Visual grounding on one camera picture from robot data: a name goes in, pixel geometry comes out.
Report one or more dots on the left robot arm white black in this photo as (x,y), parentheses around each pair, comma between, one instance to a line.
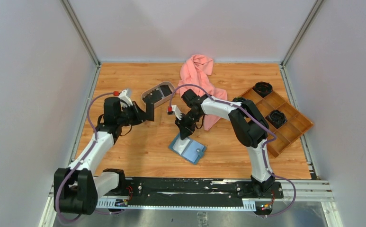
(76,190)

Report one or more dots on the wooden compartment tray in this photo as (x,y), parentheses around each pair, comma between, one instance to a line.
(296,126)

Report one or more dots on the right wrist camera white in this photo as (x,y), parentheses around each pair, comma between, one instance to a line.
(176,111)

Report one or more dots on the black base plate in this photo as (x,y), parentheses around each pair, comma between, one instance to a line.
(192,192)

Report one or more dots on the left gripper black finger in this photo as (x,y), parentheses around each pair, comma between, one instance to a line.
(136,108)
(149,112)

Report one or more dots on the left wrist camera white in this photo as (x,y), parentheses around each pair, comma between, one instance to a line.
(126,96)

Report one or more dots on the pink cloth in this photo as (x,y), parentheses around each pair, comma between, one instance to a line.
(194,75)

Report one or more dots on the black card left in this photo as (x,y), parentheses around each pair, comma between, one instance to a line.
(152,98)

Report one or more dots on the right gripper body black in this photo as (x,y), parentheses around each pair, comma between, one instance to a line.
(191,117)

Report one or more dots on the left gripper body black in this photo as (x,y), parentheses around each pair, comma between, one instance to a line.
(130,116)

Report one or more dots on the aluminium rail frame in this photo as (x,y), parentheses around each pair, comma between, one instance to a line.
(306,203)

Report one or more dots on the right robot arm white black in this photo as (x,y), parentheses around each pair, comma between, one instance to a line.
(249,125)

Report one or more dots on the blue leather card holder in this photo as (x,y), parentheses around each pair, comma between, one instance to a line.
(189,149)

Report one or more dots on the black card right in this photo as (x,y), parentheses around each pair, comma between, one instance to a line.
(165,90)

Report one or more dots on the black VIP card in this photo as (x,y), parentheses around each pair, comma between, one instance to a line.
(149,112)

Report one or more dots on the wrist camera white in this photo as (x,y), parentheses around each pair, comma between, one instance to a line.
(176,111)
(126,96)

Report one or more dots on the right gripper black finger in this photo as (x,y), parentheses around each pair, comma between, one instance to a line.
(191,129)
(182,129)

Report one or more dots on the pink oval tray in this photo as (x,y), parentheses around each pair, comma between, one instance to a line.
(156,88)

